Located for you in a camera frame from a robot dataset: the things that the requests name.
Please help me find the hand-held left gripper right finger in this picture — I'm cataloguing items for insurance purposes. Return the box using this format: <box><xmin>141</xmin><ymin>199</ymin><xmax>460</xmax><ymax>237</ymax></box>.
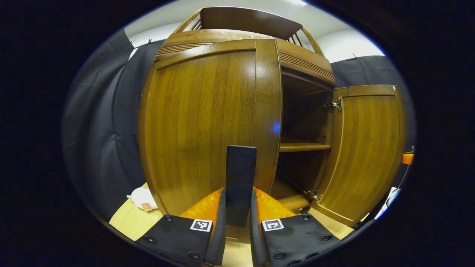
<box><xmin>249</xmin><ymin>187</ymin><xmax>341</xmax><ymax>267</ymax></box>

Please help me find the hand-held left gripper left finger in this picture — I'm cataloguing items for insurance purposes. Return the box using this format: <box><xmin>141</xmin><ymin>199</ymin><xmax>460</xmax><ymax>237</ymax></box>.
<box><xmin>135</xmin><ymin>187</ymin><xmax>227</xmax><ymax>267</ymax></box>

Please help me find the black door handle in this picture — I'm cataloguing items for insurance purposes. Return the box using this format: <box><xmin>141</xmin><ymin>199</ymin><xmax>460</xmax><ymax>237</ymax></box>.
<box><xmin>226</xmin><ymin>145</ymin><xmax>258</xmax><ymax>227</ymax></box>

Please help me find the wooden double-door shoe cabinet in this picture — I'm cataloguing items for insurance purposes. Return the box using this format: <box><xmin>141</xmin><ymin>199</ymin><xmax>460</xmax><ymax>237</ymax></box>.
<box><xmin>138</xmin><ymin>6</ymin><xmax>407</xmax><ymax>241</ymax></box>

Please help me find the white plush slipper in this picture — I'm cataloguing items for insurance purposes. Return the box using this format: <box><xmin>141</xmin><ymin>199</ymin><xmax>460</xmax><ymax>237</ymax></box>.
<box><xmin>127</xmin><ymin>187</ymin><xmax>158</xmax><ymax>212</ymax></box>

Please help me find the inner wooden shelf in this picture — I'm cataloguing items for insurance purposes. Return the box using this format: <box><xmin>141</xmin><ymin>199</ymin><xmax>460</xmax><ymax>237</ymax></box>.
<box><xmin>279</xmin><ymin>143</ymin><xmax>331</xmax><ymax>153</ymax></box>

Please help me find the black backdrop cloth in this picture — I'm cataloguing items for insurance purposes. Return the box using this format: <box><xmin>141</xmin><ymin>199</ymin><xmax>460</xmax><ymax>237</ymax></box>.
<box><xmin>61</xmin><ymin>28</ymin><xmax>416</xmax><ymax>219</ymax></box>

